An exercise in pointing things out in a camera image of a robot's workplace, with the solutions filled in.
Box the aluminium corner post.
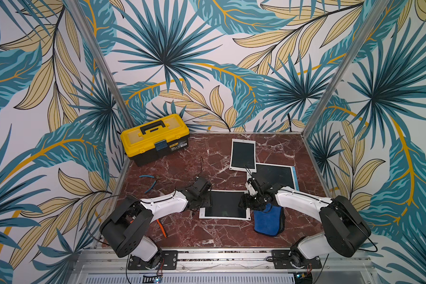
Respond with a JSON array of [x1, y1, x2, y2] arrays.
[[65, 0, 135, 129], [301, 1, 389, 140]]

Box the blue handled pliers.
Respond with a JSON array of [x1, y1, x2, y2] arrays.
[[139, 175, 159, 194]]

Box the right aluminium corner post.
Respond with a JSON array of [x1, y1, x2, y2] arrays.
[[301, 1, 389, 140]]

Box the yellow black toolbox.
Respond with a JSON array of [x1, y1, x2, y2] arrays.
[[121, 114, 190, 166]]

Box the white drawing tablet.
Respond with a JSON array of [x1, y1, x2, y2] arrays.
[[230, 138, 257, 173], [199, 191, 251, 221]]

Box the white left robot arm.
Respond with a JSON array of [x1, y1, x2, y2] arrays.
[[99, 176, 212, 269]]

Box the white drawing tablet front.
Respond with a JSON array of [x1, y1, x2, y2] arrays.
[[230, 138, 257, 173]]

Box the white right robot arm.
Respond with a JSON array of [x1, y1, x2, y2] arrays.
[[241, 176, 371, 270]]

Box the blue framed drawing tablet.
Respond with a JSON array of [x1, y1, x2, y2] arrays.
[[253, 163, 299, 191]]

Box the blue microfiber cloth black trim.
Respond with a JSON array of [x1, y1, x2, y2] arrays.
[[253, 204, 285, 237]]

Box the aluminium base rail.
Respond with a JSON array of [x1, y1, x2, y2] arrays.
[[68, 247, 380, 284]]

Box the orange handled cutter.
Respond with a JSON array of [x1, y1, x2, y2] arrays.
[[156, 219, 168, 238]]

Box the left aluminium corner post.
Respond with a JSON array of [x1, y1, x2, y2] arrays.
[[65, 0, 135, 129]]

